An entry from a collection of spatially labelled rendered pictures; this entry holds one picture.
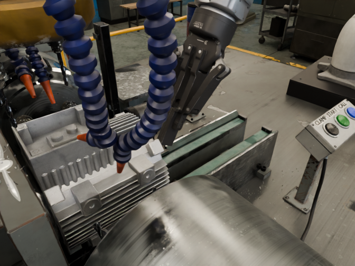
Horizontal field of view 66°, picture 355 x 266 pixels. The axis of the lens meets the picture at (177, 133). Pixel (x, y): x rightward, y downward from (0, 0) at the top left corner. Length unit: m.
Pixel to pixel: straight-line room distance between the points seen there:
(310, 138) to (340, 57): 0.76
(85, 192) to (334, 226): 0.61
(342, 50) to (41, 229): 1.23
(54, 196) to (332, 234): 0.63
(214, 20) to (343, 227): 0.60
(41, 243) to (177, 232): 0.16
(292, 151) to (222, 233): 0.76
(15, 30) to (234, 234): 0.27
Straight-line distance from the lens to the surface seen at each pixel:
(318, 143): 0.62
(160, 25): 0.20
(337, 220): 0.83
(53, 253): 0.38
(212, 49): 0.46
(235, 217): 0.29
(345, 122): 0.67
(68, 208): 0.46
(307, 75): 1.40
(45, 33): 0.31
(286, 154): 0.98
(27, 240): 0.35
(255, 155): 0.79
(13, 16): 0.31
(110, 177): 0.47
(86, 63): 0.23
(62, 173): 0.44
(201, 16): 0.46
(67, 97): 0.68
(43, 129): 0.51
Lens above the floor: 1.38
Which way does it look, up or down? 35 degrees down
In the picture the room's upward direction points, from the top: straight up
